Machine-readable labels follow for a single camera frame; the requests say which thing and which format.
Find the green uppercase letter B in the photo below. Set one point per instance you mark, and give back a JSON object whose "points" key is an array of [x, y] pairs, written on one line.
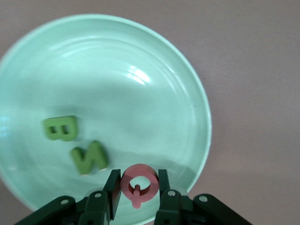
{"points": [[73, 126]]}

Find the pink uppercase letter Q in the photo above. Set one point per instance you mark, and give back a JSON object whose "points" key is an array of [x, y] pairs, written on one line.
{"points": [[140, 170]]}

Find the brown table mat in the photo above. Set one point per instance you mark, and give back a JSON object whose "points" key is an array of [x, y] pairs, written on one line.
{"points": [[257, 70]]}

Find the light green plate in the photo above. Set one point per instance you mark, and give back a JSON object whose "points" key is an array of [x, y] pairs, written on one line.
{"points": [[117, 93]]}

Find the green uppercase letter N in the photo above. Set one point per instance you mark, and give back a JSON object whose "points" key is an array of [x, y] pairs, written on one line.
{"points": [[100, 157]]}

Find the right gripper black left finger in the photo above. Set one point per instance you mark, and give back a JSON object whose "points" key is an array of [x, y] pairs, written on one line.
{"points": [[93, 211]]}

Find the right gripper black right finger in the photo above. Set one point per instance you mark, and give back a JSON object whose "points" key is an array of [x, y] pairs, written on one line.
{"points": [[173, 208]]}

